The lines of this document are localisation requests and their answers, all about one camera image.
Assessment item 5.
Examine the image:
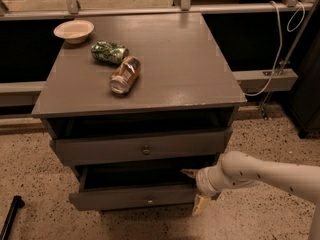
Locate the grey metal railing frame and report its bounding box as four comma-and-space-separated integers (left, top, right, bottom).
0, 0, 320, 108

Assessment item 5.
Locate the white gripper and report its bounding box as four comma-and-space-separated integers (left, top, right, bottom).
181, 166, 225, 216

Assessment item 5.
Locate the green soda can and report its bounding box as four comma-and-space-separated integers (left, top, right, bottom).
91, 41, 129, 65

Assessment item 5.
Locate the diagonal metal rod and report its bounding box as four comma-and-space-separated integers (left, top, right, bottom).
250, 0, 320, 119

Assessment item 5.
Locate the white ceramic bowl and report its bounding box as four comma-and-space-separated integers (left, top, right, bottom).
53, 20, 94, 44

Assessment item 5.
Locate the grey top drawer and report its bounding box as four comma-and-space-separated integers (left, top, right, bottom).
50, 127, 232, 166

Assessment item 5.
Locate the dark cabinet at right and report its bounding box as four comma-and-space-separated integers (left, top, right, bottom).
289, 33, 320, 138

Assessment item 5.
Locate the grey wooden drawer cabinet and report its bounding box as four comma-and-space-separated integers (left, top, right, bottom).
32, 14, 246, 211

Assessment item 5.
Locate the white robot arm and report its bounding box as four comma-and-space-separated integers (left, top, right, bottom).
181, 151, 320, 240

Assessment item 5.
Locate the white cable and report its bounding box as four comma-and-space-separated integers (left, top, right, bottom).
242, 0, 306, 97

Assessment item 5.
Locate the grey drawer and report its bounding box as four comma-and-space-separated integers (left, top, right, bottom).
50, 127, 232, 166
69, 168, 198, 211

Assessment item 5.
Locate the orange soda can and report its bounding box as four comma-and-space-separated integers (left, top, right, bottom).
109, 56, 141, 95

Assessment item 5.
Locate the black bar on floor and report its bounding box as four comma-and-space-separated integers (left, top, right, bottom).
0, 195, 25, 240

